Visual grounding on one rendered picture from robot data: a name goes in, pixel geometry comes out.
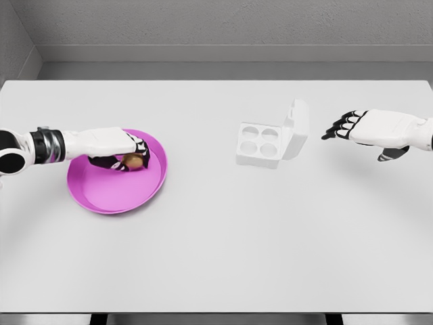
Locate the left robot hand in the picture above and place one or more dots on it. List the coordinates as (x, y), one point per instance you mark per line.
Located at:
(111, 142)

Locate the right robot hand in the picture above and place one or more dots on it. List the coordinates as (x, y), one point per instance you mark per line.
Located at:
(379, 127)

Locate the brown egg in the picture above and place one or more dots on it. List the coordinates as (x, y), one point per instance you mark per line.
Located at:
(132, 161)

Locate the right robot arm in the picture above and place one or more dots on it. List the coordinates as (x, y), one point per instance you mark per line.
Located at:
(429, 133)

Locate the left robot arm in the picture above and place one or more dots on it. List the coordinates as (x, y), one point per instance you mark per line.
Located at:
(37, 149)

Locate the white egg box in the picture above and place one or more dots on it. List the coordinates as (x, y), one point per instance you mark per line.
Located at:
(270, 139)

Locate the pink round plate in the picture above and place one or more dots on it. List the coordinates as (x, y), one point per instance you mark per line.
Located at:
(115, 189)

